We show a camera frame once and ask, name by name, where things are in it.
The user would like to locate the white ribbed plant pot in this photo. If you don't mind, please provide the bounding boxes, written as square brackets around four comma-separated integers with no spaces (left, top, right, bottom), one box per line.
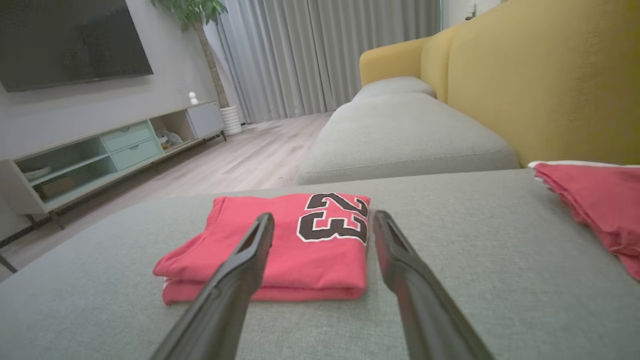
[220,105,244,137]

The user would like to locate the folded red garment white edge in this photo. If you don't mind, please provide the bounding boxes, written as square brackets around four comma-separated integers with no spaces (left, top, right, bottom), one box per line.
[528,160,640,282]

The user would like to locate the black flat screen TV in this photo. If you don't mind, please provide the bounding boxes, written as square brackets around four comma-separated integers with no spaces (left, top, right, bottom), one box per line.
[0,0,154,93]

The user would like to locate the brown box in cabinet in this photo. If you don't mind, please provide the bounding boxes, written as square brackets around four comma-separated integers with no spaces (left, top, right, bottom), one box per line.
[35,177,76,201]

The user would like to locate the white dishes in cabinet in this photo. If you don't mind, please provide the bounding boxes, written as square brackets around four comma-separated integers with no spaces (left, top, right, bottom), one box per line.
[22,166,53,182]

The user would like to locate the yellow sofa backrest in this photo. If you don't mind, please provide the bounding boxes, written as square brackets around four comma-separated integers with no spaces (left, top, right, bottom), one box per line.
[359,0,640,168]

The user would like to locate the red shorts with white trim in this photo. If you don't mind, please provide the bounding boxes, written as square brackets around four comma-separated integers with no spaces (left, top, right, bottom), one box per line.
[152,192,372,306]

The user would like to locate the plush toy in cabinet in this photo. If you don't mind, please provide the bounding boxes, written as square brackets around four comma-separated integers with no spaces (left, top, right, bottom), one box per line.
[156,129,183,148]

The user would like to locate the white TV cabinet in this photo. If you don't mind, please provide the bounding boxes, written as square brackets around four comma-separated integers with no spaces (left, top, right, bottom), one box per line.
[0,100,227,231]

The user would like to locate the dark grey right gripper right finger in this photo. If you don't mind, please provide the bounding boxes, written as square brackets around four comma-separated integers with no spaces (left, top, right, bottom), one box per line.
[372,210,496,360]

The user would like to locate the green indoor tree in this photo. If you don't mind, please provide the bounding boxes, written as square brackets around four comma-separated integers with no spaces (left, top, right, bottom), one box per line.
[150,0,231,108]

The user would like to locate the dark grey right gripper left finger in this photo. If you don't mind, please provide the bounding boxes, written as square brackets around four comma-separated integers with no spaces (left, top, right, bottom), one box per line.
[150,212,276,360]

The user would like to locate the grey curtain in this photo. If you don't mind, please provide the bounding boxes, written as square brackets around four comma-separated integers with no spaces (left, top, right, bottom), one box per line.
[215,0,443,125]

